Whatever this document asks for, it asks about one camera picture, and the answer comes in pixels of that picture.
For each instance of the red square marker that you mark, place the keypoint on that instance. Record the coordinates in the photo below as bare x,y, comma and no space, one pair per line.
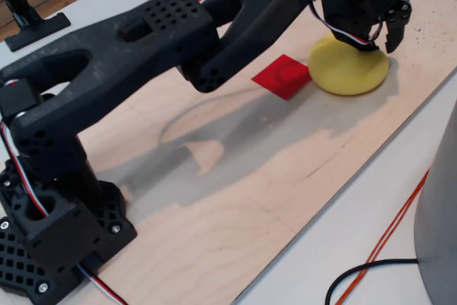
278,78

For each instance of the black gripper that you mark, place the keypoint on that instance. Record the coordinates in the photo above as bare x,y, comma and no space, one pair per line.
360,16

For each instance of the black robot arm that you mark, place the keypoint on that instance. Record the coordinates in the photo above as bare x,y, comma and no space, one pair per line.
107,51

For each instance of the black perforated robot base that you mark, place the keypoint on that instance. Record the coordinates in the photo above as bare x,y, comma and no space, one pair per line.
14,269

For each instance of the light wooden board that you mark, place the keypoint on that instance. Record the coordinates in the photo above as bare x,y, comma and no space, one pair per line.
250,183

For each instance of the black clamp stand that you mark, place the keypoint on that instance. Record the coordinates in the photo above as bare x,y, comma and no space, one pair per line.
25,15

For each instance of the yellow ball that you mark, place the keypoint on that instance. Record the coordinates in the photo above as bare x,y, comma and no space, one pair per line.
346,69

